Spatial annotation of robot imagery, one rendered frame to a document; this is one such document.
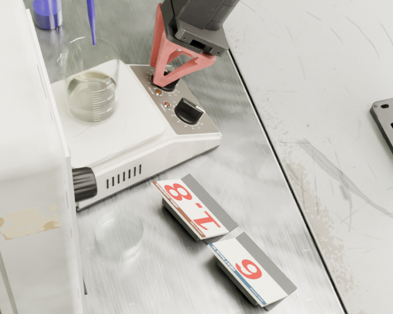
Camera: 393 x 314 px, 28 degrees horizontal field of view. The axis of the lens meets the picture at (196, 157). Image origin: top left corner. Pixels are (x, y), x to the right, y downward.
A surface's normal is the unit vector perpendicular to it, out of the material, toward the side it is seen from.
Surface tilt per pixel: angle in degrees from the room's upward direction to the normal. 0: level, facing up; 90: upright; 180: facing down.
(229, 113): 0
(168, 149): 90
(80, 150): 0
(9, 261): 90
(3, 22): 0
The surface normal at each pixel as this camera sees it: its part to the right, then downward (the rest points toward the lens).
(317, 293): 0.07, -0.54
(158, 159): 0.51, 0.74
